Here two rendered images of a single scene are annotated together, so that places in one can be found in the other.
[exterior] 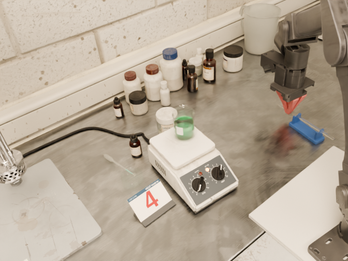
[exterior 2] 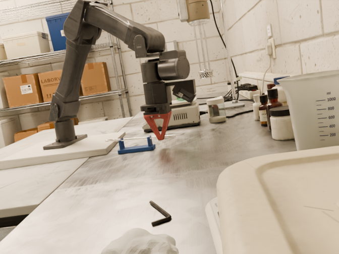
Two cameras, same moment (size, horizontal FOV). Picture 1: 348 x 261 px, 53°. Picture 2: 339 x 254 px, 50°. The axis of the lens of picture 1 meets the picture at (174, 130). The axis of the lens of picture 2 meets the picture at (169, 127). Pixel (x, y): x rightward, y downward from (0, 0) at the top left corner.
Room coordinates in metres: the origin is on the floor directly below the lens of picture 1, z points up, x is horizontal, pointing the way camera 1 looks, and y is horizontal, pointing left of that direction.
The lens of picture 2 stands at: (1.38, -1.06, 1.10)
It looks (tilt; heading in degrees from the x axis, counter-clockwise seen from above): 9 degrees down; 129
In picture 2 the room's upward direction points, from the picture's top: 9 degrees counter-clockwise
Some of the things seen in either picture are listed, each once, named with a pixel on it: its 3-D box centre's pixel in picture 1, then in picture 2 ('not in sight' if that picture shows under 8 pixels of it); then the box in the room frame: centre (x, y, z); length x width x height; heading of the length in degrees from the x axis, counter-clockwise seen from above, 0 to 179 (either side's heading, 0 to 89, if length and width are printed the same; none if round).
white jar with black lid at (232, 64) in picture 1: (232, 58); (285, 122); (1.06, -0.23, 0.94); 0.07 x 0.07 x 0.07
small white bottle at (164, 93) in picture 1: (164, 93); (258, 107); (0.88, 0.02, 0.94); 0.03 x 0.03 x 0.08
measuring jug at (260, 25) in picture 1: (257, 28); (330, 112); (1.19, -0.34, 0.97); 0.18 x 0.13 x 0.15; 33
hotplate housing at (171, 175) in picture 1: (188, 162); (174, 115); (0.58, -0.03, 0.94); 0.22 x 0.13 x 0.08; 31
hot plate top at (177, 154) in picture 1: (182, 143); (179, 102); (0.60, -0.02, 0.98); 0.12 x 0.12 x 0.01; 31
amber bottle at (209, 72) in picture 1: (209, 64); (274, 109); (1.00, -0.14, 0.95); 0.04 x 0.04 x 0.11
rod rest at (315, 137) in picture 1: (306, 127); (135, 144); (0.69, -0.36, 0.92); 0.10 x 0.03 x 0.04; 27
